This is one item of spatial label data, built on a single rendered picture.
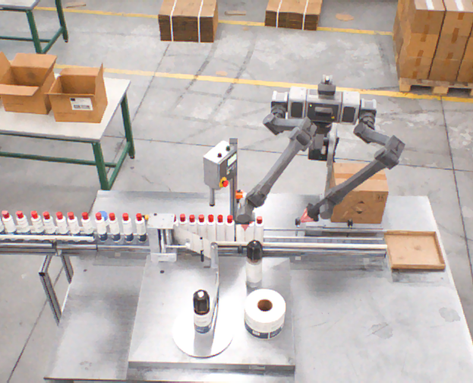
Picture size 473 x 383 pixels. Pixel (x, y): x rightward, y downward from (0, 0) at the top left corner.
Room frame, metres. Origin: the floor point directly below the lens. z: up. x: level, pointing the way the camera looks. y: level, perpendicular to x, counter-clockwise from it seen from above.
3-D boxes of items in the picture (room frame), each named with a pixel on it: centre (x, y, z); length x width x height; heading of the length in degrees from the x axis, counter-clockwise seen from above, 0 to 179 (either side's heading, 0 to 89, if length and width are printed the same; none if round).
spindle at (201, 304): (1.68, 0.16, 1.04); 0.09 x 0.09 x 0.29
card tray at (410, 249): (2.24, -1.02, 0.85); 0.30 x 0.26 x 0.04; 88
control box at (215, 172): (2.36, 0.08, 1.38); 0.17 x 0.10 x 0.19; 143
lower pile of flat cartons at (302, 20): (6.77, -0.71, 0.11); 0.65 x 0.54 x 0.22; 78
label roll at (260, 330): (1.72, -0.14, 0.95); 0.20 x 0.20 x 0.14
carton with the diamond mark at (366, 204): (2.57, -0.72, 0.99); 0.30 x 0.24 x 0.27; 88
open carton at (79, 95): (3.71, 1.17, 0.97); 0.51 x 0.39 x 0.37; 177
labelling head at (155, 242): (2.19, 0.40, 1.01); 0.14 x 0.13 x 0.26; 88
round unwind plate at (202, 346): (1.68, 0.16, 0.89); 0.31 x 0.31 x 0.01
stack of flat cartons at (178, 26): (6.46, 0.55, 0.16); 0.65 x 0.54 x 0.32; 86
